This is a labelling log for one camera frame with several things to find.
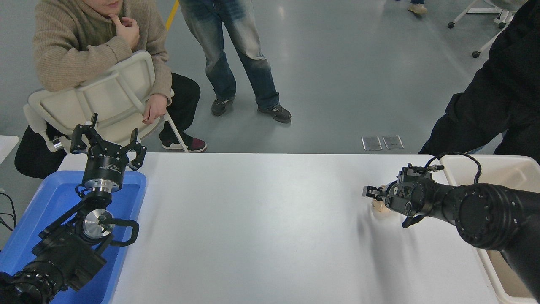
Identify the small white side table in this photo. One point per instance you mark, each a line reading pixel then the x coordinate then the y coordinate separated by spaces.
pixel 6 145

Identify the large pale bin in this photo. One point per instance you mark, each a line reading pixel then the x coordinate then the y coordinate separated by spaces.
pixel 506 173

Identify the person's right hand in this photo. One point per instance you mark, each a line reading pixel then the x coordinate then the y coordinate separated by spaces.
pixel 128 31

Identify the person's left forearm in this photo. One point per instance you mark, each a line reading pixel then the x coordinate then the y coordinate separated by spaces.
pixel 160 76

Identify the person's left hand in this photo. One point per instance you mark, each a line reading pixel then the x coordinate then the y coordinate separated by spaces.
pixel 155 109

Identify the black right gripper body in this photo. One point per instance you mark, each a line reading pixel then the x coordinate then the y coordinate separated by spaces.
pixel 385 195

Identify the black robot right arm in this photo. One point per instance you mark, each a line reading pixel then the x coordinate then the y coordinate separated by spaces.
pixel 481 215

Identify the white plastic chair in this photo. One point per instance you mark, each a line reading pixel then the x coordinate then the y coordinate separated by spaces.
pixel 114 105

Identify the person's right forearm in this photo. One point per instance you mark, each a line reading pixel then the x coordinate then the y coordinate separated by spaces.
pixel 76 63

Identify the tan paper ball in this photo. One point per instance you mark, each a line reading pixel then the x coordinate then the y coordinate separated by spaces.
pixel 379 206

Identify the person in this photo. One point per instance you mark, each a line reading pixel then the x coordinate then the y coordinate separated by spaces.
pixel 417 8
pixel 63 38
pixel 219 55
pixel 498 93

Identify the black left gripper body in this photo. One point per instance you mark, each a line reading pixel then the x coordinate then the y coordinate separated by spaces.
pixel 105 166

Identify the blue plastic tray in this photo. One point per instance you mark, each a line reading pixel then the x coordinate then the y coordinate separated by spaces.
pixel 46 198

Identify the metal floor plate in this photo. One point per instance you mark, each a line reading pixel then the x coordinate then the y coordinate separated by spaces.
pixel 392 142
pixel 371 143

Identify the white office chair base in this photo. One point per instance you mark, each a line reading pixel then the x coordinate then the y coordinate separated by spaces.
pixel 491 40

